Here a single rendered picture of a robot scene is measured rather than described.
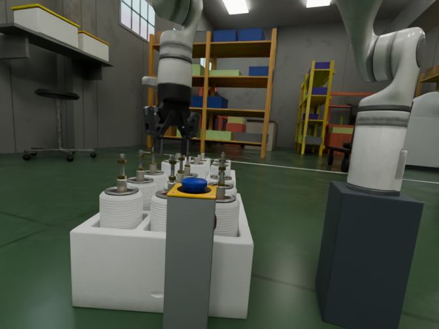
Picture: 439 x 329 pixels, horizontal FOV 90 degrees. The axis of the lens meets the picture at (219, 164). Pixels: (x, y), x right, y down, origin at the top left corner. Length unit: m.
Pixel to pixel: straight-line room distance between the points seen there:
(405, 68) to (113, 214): 0.65
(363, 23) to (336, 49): 8.75
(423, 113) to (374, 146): 4.56
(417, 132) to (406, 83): 4.46
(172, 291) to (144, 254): 0.16
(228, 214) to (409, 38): 0.48
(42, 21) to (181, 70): 2.71
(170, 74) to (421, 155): 4.81
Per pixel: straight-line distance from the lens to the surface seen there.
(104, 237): 0.55
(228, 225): 0.51
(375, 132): 0.55
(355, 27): 0.53
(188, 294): 0.39
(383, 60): 0.58
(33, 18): 3.19
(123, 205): 0.54
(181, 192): 0.33
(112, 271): 0.58
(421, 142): 5.05
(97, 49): 3.57
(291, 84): 8.88
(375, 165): 0.55
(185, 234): 0.34
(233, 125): 6.86
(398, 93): 0.56
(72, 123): 3.68
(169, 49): 0.52
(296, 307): 0.66
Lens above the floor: 0.41
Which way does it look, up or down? 8 degrees down
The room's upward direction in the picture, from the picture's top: 4 degrees clockwise
